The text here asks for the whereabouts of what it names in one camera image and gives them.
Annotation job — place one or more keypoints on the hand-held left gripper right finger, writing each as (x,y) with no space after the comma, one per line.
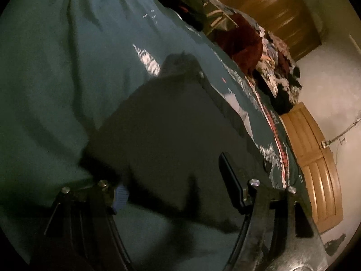
(230,175)

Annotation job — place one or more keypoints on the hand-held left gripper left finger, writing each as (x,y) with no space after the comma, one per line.
(121,200)

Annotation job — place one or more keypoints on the green patterned sweater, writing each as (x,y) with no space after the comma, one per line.
(70,62)

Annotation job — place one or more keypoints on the light wooden headboard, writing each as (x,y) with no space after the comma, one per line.
(313,161)

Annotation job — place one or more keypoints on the floral patterned cloth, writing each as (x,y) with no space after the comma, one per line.
(279,70)

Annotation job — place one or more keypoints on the dark red cloth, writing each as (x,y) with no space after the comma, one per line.
(242,42)

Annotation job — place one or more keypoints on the dark wooden wardrobe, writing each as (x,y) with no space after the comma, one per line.
(268,2)

